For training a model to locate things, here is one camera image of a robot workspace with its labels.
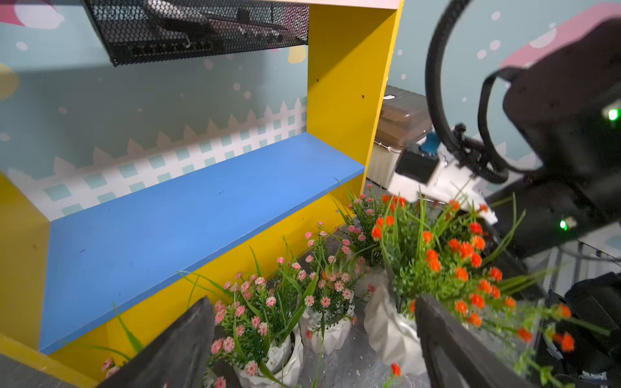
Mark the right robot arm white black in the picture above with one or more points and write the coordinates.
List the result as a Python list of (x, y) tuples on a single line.
[(564, 99)]

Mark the yellow rack pink blue shelves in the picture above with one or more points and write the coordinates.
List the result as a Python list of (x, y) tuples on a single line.
[(117, 179)]

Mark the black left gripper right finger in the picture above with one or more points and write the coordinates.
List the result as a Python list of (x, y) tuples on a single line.
[(453, 356)]

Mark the pink flower pot far left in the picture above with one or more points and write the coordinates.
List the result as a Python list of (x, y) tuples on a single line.
[(258, 323)]

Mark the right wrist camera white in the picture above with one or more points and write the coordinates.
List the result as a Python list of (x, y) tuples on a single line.
[(425, 169)]

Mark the black wire mesh basket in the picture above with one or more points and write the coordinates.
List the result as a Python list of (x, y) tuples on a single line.
[(135, 32)]

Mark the brown lid storage box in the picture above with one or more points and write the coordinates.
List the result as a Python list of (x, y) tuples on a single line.
[(404, 119)]

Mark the pink flower pot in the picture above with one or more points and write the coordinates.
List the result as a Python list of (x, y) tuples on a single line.
[(360, 220), (258, 323), (327, 278)]

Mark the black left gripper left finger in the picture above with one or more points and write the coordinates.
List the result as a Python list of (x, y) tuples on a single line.
[(178, 357)]

